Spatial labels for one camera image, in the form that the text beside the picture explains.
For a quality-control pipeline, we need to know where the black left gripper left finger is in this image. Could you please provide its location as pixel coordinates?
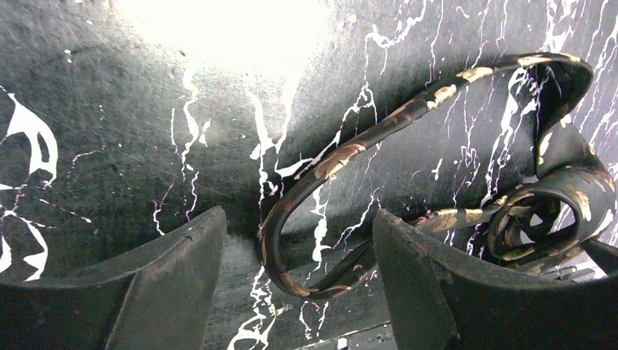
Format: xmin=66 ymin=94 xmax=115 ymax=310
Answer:
xmin=1 ymin=206 xmax=227 ymax=349

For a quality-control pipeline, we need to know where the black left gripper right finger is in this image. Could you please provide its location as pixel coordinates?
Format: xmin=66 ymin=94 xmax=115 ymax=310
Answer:
xmin=372 ymin=210 xmax=617 ymax=349

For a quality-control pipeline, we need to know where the black gold floral tie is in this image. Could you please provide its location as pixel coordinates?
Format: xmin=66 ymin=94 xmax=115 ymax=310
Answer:
xmin=258 ymin=52 xmax=617 ymax=302

